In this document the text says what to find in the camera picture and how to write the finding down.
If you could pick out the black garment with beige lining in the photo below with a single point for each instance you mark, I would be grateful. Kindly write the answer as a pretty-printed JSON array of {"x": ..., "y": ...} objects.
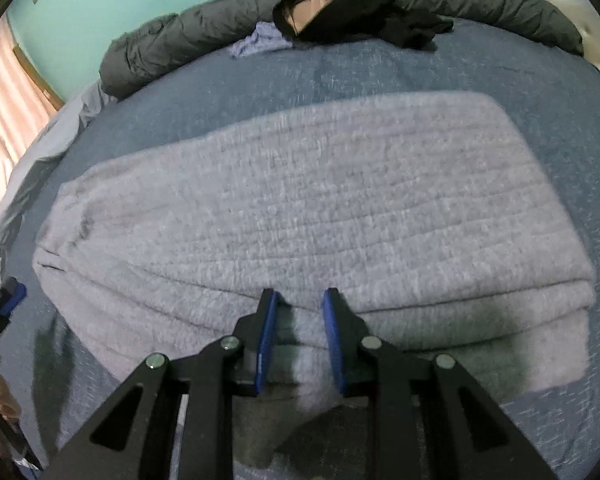
[{"x": 360, "y": 15}]

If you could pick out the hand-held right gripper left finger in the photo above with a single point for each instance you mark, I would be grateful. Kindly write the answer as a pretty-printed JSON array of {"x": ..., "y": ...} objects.
[{"x": 266, "y": 345}]

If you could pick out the dark grey duvet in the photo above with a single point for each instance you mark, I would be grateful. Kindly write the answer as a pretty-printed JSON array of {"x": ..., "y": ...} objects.
[{"x": 180, "y": 35}]

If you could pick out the light grey bed sheet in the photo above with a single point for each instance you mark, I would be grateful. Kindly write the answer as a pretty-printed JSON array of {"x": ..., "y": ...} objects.
[{"x": 30, "y": 175}]

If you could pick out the blue patterned bedspread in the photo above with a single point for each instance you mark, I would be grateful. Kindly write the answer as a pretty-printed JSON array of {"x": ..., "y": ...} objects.
[{"x": 180, "y": 80}]

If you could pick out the person's left hand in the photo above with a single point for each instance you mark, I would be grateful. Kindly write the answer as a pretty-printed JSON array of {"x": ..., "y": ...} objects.
[{"x": 0, "y": 395}]

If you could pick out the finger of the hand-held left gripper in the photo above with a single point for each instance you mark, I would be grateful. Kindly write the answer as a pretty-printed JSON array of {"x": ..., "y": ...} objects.
[{"x": 14, "y": 296}]

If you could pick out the grey knit sweater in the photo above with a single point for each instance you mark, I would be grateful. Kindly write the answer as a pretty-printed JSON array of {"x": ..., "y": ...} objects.
[{"x": 305, "y": 200}]

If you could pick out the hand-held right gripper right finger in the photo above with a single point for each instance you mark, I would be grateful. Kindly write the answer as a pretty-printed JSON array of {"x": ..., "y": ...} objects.
[{"x": 332, "y": 345}]

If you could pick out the small light blue cloth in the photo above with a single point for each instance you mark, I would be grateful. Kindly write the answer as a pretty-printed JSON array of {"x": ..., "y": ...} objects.
[{"x": 265, "y": 40}]

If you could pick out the pink striped curtain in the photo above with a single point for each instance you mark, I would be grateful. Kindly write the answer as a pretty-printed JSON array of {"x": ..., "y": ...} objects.
[{"x": 5, "y": 110}]

